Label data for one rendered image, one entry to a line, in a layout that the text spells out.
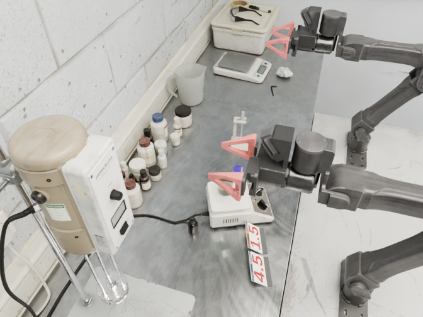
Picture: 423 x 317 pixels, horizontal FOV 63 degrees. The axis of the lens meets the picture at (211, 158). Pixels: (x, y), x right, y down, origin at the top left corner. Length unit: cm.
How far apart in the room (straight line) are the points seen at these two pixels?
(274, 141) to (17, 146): 40
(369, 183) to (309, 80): 115
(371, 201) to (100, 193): 48
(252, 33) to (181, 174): 95
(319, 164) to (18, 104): 68
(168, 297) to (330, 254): 48
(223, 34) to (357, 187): 143
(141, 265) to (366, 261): 60
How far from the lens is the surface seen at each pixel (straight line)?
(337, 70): 240
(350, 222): 121
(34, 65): 95
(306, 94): 170
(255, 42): 194
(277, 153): 66
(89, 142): 51
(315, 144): 65
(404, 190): 73
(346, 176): 71
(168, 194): 120
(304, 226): 115
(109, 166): 51
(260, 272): 102
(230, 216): 106
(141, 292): 102
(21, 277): 103
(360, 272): 92
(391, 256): 88
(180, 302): 99
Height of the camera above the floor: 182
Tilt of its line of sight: 45 degrees down
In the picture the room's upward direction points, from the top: straight up
